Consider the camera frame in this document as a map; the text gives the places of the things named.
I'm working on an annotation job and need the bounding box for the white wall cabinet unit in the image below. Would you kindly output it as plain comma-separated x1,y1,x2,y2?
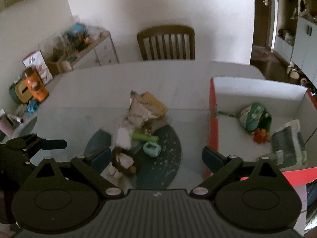
274,0,316,82

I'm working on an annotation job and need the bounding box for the red white gift bag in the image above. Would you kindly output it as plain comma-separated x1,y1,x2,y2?
23,50,53,85

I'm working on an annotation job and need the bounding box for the teal small case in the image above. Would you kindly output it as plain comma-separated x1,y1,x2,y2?
143,141,162,157

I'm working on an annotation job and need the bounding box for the orange snack jar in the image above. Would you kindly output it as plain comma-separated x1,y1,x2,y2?
23,67,49,103

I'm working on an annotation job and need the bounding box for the green foam tube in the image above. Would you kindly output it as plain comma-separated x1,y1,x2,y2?
132,132,159,143

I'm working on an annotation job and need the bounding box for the white cloth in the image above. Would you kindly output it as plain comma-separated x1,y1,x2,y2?
116,127,132,150

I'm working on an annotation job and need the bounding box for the green tissue box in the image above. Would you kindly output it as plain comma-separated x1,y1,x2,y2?
9,79,33,105

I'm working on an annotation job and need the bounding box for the orange flower toy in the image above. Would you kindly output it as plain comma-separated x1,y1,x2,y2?
252,128,271,144

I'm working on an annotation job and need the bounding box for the patterned paper snack bag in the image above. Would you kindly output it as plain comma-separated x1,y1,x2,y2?
125,91,160,128

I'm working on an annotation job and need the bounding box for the dark brown door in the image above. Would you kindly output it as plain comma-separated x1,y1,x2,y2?
253,0,271,48

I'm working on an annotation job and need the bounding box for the dark green round mat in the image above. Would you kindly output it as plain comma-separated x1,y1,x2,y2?
133,125,182,190

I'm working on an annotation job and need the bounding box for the red white cardboard box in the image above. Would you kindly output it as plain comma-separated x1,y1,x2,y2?
208,76,316,186

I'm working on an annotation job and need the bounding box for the brown white plush toy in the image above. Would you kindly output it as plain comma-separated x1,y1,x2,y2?
109,147,137,179

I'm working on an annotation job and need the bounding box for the green patterned pouch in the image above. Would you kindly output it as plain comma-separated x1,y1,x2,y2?
217,103,272,133

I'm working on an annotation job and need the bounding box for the globe toy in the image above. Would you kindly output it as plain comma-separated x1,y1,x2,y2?
67,23,87,42

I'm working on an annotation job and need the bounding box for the white drawer cabinet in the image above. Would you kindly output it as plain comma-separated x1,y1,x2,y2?
45,31,119,76

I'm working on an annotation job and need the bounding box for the dark wooden chair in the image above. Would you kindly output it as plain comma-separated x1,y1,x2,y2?
137,24,196,61

